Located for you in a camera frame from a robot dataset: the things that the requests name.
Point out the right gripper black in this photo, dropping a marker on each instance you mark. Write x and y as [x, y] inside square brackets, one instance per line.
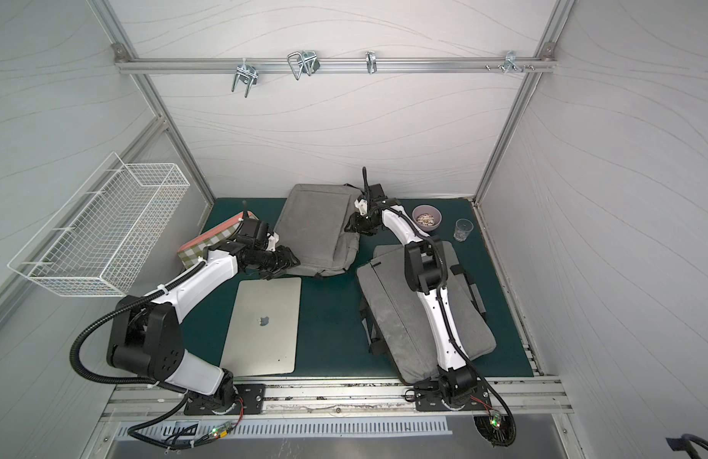
[360, 220]

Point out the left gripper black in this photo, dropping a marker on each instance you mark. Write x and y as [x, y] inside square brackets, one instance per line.
[276, 259]

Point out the grey zippered laptop bag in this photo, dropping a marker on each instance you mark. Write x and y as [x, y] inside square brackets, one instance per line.
[313, 224]

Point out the silver apple laptop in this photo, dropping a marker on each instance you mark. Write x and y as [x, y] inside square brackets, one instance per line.
[263, 332]

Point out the grey laptop sleeve bag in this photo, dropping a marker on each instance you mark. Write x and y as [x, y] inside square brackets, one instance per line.
[402, 320]

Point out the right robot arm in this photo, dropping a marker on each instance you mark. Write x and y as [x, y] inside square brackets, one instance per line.
[426, 275]

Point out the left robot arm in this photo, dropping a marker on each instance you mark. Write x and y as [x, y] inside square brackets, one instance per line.
[148, 340]

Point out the pink bowl with contents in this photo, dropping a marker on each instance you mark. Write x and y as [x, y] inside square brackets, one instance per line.
[428, 218]

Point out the green checkered cloth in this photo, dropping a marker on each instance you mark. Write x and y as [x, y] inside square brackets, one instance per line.
[190, 261]

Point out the clear plastic cup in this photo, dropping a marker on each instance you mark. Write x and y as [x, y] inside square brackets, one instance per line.
[463, 228]

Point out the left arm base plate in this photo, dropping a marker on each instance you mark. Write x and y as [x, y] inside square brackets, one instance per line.
[246, 398]

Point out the white wire basket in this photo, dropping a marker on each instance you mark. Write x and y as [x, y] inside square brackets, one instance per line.
[96, 244]

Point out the aluminium crossbar rail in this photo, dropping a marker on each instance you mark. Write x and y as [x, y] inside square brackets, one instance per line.
[130, 65]

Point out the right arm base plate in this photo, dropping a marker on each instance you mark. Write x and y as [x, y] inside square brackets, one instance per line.
[427, 397]

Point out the white slotted cable duct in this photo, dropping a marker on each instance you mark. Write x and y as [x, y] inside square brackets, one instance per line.
[280, 428]

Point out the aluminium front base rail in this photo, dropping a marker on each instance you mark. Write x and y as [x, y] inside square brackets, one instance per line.
[338, 397]

